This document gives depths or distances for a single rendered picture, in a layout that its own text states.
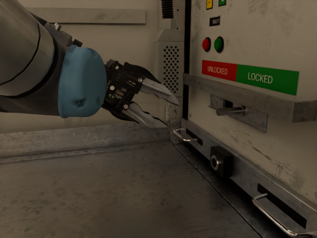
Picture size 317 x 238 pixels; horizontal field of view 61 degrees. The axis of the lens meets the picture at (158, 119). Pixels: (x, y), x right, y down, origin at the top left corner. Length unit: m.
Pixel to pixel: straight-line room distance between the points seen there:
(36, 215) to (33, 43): 0.37
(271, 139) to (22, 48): 0.39
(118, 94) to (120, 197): 0.23
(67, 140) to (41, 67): 0.56
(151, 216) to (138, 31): 0.56
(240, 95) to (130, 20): 0.47
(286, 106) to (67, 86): 0.28
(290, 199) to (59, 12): 0.73
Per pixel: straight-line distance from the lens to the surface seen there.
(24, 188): 0.65
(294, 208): 0.46
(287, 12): 0.47
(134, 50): 0.86
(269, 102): 0.42
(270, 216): 0.45
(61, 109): 0.28
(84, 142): 0.80
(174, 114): 0.85
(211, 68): 0.66
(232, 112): 0.53
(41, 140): 0.80
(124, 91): 0.42
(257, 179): 0.52
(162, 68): 0.69
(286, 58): 0.46
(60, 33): 0.43
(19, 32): 0.23
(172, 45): 0.70
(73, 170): 0.69
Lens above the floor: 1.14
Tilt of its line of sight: 16 degrees down
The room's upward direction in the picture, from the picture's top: straight up
